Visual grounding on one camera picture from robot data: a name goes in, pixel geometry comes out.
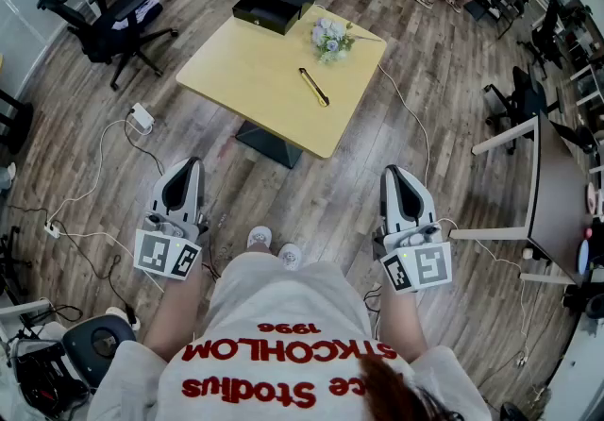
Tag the yellow small utility knife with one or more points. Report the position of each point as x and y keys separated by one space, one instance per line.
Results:
x=313 y=86

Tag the person's white slipper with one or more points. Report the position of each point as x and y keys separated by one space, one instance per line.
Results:
x=290 y=256
x=259 y=237

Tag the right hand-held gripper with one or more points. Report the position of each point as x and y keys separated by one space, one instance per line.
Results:
x=427 y=265

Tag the white shirt with red lettering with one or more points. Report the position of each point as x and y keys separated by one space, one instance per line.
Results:
x=283 y=306

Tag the person's left white slipper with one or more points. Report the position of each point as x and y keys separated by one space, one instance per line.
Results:
x=259 y=237

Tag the black office chair with headrest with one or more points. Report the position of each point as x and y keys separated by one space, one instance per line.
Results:
x=108 y=32

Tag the black table pedestal base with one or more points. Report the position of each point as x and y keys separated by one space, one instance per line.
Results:
x=269 y=143

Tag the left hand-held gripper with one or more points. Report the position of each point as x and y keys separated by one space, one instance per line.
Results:
x=160 y=249

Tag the white power strip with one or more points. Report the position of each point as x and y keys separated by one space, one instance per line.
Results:
x=142 y=117
x=52 y=230

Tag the person's right white slipper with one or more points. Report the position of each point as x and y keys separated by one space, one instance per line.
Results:
x=290 y=256

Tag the dark desk with white legs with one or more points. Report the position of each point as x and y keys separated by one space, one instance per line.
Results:
x=557 y=202

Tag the grey backpack rig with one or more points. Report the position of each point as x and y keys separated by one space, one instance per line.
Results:
x=99 y=343

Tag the lilac cloth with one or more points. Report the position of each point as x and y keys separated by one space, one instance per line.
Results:
x=141 y=8

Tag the pale artificial flower bouquet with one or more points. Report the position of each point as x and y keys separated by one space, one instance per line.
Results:
x=330 y=37

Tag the person's left forearm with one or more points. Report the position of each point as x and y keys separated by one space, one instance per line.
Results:
x=174 y=315

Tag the person's right forearm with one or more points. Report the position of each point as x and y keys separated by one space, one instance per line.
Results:
x=401 y=325

